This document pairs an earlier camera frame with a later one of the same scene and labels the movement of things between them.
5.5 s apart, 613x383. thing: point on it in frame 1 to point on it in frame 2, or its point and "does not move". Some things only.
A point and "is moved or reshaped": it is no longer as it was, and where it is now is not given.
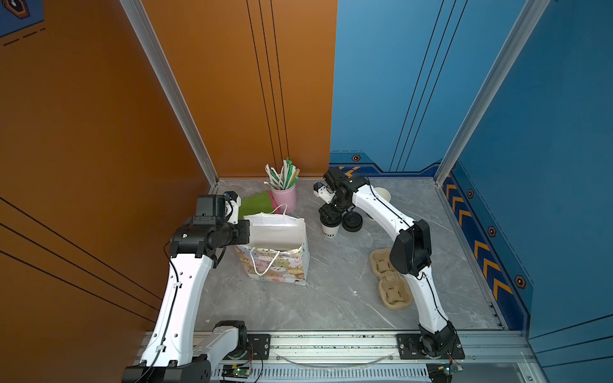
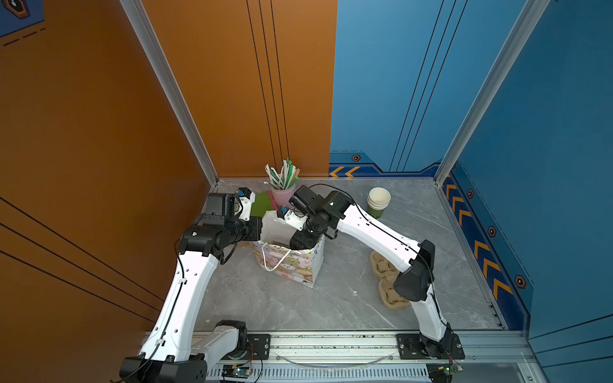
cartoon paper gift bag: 278,250 is moved or reshaped
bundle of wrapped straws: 286,179 does not move
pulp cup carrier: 395,290 does not move
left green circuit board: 235,371 does not move
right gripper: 326,209 to 301,242
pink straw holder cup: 284,201 does not move
